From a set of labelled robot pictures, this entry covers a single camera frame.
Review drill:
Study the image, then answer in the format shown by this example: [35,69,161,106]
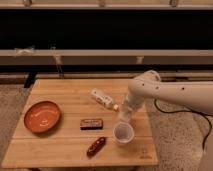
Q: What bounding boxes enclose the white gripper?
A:
[118,101,136,122]

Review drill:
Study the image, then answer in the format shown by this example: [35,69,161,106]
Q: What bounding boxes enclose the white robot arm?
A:
[119,70,213,171]

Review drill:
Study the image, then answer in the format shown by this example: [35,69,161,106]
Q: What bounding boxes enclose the orange ceramic bowl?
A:
[24,101,61,133]

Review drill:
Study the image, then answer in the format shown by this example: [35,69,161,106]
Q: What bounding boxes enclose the white plastic bottle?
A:
[91,88,119,111]

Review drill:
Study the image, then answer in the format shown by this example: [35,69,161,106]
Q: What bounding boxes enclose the dark red snack wrapper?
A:
[87,137,106,157]

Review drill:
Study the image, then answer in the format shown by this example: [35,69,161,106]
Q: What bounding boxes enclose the brown chocolate bar box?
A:
[80,119,103,130]

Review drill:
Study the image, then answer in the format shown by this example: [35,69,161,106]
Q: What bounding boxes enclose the wooden table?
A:
[2,79,158,168]

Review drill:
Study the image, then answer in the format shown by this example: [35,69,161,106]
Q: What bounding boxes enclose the black cable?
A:
[153,99,213,151]

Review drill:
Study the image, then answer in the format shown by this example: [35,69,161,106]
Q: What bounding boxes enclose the long white rail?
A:
[0,49,213,66]

